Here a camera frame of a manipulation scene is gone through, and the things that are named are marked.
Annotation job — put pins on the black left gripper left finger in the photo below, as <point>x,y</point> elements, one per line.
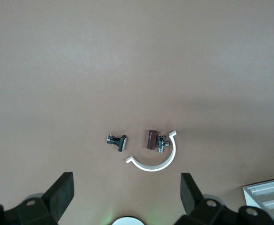
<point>59,194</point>

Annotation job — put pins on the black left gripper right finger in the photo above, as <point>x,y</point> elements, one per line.
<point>191,194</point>

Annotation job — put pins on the white drawer cabinet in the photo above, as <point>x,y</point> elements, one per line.
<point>268,201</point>

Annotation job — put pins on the black square push button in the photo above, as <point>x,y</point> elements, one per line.
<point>121,143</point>

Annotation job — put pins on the chrome angle valve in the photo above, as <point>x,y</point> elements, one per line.
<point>161,144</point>

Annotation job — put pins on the dark brown clip part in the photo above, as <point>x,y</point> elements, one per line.
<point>151,140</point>

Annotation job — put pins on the brown table cover sheet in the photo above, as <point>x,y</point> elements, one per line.
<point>80,70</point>

